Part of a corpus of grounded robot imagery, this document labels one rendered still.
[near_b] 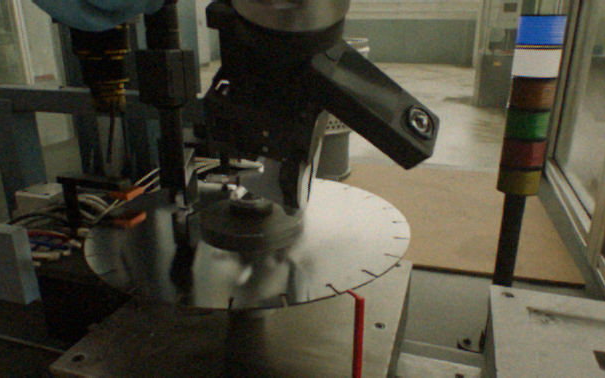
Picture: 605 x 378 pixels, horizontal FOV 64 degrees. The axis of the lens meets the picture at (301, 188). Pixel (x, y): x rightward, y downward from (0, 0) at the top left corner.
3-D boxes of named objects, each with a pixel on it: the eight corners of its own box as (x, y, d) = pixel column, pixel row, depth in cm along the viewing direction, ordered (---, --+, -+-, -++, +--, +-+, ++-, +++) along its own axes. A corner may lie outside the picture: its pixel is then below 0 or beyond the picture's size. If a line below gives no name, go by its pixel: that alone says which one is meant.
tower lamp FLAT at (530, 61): (553, 74, 53) (558, 46, 52) (560, 79, 49) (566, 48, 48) (509, 73, 54) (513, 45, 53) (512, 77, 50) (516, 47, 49)
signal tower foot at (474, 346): (526, 348, 63) (529, 331, 63) (529, 365, 60) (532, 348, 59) (457, 335, 66) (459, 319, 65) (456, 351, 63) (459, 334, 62)
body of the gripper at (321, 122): (243, 97, 43) (238, -37, 34) (336, 121, 42) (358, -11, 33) (207, 157, 38) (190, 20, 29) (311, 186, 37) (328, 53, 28)
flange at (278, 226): (294, 200, 58) (293, 180, 57) (314, 239, 48) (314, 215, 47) (199, 206, 56) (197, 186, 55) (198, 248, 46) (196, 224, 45)
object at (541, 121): (544, 132, 55) (548, 106, 54) (550, 141, 51) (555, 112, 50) (501, 129, 56) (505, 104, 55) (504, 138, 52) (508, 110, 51)
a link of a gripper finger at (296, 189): (291, 176, 43) (296, 102, 37) (310, 181, 43) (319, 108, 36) (274, 216, 41) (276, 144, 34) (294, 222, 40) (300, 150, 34)
